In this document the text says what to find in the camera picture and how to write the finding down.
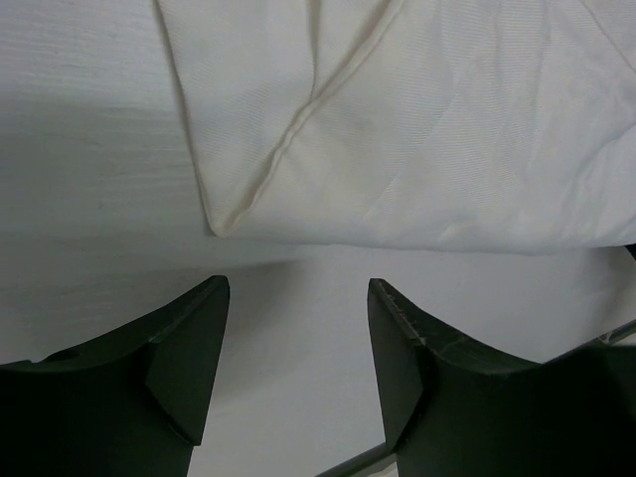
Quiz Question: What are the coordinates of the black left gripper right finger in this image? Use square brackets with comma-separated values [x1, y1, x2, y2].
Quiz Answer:
[368, 279, 635, 476]

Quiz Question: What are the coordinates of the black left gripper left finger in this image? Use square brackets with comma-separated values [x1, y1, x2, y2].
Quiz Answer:
[1, 275, 230, 476]

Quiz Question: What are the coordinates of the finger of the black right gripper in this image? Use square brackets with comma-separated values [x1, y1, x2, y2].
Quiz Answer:
[625, 243, 636, 259]

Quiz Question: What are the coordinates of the white pleated skirt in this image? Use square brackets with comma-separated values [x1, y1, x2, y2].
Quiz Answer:
[158, 1, 635, 253]

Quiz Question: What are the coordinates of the aluminium front table rail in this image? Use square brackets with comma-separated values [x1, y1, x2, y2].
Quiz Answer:
[318, 320, 635, 477]

